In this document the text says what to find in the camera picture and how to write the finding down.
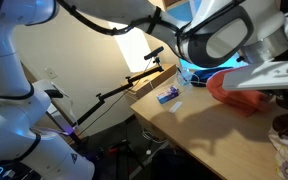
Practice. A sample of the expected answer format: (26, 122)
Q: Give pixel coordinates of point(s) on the dark blue bag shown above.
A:
(205, 75)

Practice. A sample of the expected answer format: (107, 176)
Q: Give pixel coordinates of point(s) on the white paper strip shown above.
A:
(176, 107)

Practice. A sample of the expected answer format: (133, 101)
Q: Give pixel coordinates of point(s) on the white power plug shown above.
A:
(148, 152)

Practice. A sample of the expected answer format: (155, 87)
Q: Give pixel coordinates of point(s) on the clear plastic bottle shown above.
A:
(183, 77)

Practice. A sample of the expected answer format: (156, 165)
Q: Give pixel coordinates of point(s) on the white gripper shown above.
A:
(264, 76)

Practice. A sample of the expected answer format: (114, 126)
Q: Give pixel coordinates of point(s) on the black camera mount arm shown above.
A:
(117, 90)

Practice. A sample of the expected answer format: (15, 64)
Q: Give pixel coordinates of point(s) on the black stereo camera bar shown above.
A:
(153, 53)

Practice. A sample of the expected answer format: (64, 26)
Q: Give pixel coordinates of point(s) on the orange terry towel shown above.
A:
(237, 95)

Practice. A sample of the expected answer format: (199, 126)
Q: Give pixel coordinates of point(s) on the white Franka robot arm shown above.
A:
(7, 133)

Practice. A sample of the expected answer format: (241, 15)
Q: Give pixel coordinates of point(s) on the dark brown sunglasses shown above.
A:
(284, 126)

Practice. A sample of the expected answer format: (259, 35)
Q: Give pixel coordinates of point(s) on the white wall outlet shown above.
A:
(51, 73)

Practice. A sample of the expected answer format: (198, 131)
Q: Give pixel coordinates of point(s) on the brown cardboard box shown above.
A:
(150, 81)

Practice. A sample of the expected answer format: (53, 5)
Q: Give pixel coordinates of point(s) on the black floor stand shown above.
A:
(125, 160)

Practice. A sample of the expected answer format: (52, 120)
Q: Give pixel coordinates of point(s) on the blue tissue pack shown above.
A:
(167, 94)

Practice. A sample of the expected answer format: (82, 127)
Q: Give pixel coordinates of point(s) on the wooden shelf unit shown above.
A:
(169, 4)

